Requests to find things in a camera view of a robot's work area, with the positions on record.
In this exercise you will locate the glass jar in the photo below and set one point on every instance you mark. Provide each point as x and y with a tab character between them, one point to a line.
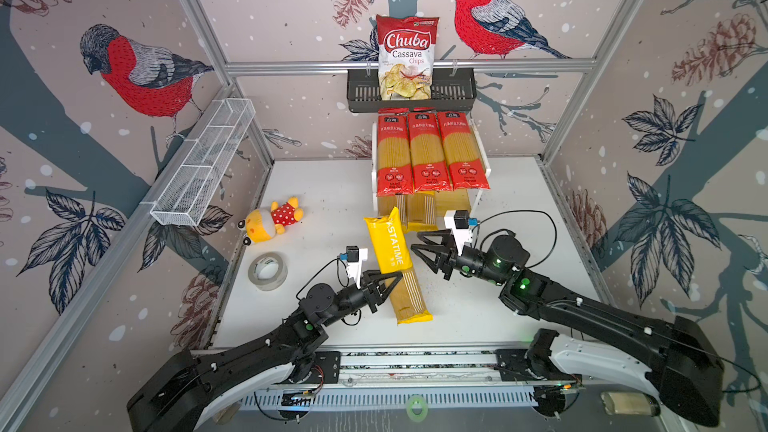
630	404
225	415

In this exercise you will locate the wooden two-tier shelf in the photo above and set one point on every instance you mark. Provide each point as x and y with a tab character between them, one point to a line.
463	199

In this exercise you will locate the Chuba cassava chips bag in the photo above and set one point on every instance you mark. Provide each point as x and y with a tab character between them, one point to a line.
406	57

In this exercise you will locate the yellow plush toy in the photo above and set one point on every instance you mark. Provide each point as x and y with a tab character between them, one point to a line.
264	224

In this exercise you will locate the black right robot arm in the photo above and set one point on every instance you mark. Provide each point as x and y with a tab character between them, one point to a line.
674	362

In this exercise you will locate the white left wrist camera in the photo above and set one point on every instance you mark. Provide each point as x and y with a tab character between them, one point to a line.
354	257

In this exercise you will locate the glass jar right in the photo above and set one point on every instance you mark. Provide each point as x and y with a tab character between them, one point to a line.
630	404

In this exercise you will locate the yellow spaghetti bag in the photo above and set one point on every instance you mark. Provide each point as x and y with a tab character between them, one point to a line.
394	261
421	212
385	205

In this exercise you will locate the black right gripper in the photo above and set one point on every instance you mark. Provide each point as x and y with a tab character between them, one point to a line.
441	253

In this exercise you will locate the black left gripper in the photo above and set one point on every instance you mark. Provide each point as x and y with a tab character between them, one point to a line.
371	294

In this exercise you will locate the red spaghetti bag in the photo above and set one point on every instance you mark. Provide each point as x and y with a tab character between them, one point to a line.
394	167
430	172
462	154

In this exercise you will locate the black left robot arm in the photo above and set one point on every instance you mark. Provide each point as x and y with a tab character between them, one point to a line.
190	388

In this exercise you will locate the glass jar left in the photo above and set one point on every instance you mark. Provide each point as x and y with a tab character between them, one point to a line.
225	415

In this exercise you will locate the clear tape roll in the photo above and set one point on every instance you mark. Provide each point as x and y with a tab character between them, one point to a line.
267	272

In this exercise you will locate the black hanging wire basket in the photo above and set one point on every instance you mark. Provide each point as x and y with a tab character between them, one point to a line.
450	91

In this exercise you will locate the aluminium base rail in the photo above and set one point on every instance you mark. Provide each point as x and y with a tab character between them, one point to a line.
419	382

